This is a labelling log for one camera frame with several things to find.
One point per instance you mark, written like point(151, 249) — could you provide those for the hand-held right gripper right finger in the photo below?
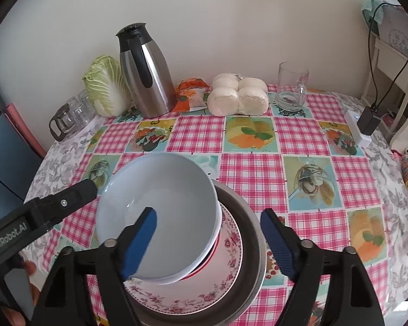
point(277, 241)

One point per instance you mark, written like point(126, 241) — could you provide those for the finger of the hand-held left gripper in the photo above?
point(64, 203)

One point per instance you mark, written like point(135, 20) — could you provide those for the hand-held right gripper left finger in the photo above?
point(139, 244)

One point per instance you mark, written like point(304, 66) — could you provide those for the round steel plate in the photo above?
point(251, 237)

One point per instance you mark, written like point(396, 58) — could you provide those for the pale blue bowl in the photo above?
point(163, 193)

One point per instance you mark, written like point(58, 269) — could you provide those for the pink floral round plate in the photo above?
point(224, 261)

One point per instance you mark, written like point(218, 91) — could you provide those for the strawberry print bowl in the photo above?
point(217, 242)

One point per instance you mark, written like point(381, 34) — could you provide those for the person's left hand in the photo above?
point(30, 267)

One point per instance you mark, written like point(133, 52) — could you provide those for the pink checked printed tablecloth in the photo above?
point(251, 166)

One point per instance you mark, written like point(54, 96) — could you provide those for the blue pink-edged chair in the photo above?
point(0, 149)

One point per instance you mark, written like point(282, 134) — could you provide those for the clear glass tumbler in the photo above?
point(77, 110)
point(88, 102)

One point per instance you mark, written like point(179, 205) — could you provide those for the napa cabbage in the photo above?
point(105, 88)

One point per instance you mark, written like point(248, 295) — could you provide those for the steel thermos jug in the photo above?
point(149, 91)

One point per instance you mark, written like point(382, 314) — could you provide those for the clear glass mug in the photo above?
point(287, 98)

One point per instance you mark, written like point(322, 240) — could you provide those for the black charger adapter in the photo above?
point(369, 120)

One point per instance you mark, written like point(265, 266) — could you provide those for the orange snack packet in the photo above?
point(190, 98)

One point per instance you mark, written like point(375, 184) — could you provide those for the floral cushion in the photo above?
point(399, 30)

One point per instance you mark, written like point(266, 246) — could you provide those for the teal cloth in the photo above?
point(370, 12)

